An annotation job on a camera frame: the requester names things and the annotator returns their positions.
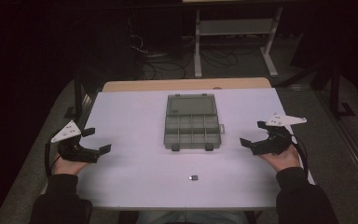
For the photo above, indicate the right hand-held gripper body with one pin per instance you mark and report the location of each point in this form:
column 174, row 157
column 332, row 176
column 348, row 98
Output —
column 275, row 141

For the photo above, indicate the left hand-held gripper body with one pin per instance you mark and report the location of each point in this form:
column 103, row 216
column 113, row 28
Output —
column 71, row 151

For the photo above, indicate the person's left hand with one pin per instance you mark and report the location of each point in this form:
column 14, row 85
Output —
column 66, row 167

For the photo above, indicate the person's right hand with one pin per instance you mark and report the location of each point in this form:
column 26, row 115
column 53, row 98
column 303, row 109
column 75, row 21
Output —
column 282, row 160

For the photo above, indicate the black metal stand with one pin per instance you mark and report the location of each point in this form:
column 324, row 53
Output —
column 78, row 96
column 335, row 90

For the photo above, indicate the grey plastic organizer box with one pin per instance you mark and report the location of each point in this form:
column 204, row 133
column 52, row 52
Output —
column 192, row 124

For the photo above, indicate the small metal part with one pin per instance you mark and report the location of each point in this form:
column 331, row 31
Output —
column 193, row 178

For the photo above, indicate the wooden table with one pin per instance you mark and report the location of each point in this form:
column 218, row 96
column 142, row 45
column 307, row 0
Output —
column 186, row 84

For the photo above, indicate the white metal table frame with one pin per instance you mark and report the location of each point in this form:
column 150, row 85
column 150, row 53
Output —
column 236, row 28

